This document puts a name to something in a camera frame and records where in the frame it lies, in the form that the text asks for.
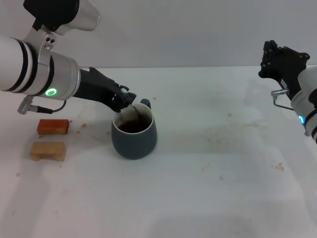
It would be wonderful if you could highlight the dark coffee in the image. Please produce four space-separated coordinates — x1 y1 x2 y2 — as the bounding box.
117 118 152 134

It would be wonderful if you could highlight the left wrist camera housing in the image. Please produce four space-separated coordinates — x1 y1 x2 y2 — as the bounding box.
23 0 101 65

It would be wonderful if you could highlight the right wrist camera housing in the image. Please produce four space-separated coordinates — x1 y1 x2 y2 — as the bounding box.
297 65 317 110

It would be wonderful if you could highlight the arm cable with plug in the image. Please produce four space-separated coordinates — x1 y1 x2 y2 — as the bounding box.
270 89 294 111
17 96 67 115

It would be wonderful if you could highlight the reddish brown wooden block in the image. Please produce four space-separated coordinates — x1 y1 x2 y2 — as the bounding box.
37 119 70 135

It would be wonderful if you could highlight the light wooden notched block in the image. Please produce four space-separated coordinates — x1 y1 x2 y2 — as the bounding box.
30 141 67 162

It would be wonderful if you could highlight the dark grey ceramic cup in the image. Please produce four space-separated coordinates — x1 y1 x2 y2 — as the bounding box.
110 98 158 161

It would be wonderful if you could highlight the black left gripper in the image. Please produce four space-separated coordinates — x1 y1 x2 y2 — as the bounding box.
71 66 137 114

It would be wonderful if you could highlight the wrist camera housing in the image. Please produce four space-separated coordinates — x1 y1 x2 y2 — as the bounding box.
23 0 101 65
297 65 317 110

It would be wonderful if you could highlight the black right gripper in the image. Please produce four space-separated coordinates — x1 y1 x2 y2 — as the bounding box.
258 40 310 101

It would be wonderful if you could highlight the left arm cable with plug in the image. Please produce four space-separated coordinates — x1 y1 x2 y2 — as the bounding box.
17 96 67 115

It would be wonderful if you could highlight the spoon with white handle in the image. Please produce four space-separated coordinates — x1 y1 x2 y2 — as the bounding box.
118 101 141 124

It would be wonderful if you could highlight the right arm cable with plug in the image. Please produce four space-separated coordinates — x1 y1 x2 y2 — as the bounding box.
270 89 294 111

